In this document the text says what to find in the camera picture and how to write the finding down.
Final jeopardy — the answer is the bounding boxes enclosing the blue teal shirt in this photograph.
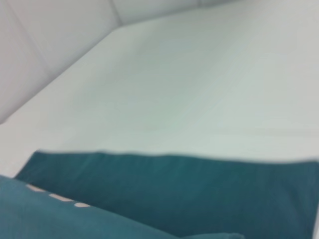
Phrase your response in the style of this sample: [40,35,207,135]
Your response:
[0,150,319,239]

